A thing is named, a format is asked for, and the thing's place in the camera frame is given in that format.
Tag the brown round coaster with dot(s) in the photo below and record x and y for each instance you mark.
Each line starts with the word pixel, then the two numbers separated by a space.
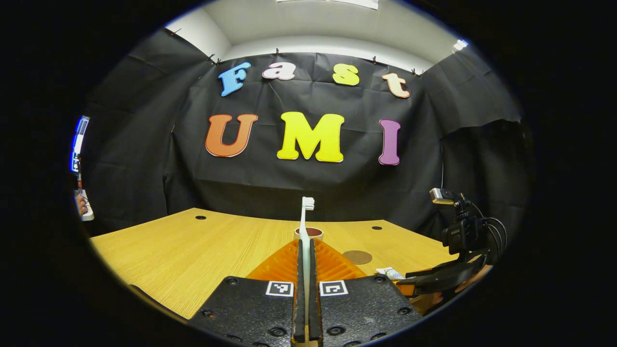
pixel 357 257

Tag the wooden desktop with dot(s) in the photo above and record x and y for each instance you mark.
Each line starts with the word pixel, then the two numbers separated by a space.
pixel 168 255

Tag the beige cup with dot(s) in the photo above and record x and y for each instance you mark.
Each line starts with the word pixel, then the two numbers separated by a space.
pixel 313 233

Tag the ceiling light panel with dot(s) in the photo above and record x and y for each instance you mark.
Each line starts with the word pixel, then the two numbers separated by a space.
pixel 332 3

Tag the white toothbrush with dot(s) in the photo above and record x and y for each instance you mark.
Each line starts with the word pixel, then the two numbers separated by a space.
pixel 305 226

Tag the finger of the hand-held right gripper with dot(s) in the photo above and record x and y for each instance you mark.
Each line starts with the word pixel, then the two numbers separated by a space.
pixel 443 279

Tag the black backdrop cloth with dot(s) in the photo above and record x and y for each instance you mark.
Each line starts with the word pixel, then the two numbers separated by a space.
pixel 289 183

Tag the computer monitor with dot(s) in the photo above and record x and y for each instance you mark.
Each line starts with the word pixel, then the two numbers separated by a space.
pixel 78 144

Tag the white toothpaste tube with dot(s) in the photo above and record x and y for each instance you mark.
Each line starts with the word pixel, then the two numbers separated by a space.
pixel 388 273

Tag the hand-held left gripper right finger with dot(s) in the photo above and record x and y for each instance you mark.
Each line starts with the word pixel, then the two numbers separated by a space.
pixel 313 299

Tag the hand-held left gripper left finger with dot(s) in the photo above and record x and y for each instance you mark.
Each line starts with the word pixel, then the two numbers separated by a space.
pixel 300 299

